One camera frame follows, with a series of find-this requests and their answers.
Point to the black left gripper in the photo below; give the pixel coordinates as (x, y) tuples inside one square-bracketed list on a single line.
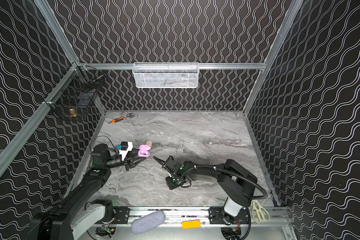
[(128, 162)]

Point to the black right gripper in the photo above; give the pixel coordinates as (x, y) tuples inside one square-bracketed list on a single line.
[(169, 167)]

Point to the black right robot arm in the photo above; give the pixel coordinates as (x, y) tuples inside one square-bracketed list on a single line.
[(238, 183)]

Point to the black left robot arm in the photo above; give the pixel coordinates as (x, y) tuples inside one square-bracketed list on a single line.
[(72, 217)]

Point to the grey fabric pouch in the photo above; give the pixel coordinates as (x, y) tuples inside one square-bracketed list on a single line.
[(148, 222)]

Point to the yellow block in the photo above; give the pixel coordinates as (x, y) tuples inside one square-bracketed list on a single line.
[(191, 224)]

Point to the brass fitting in basket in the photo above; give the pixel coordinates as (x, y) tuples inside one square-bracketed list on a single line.
[(73, 113)]

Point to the orange handled adjustable wrench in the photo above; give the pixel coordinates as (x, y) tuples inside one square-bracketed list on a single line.
[(130, 115)]

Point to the white mesh wall basket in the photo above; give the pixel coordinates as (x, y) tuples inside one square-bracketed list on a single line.
[(164, 75)]

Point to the black wire wall basket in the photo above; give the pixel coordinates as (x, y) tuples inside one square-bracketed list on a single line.
[(80, 93)]

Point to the white handled scissors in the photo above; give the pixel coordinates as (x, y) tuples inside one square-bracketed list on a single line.
[(259, 213)]

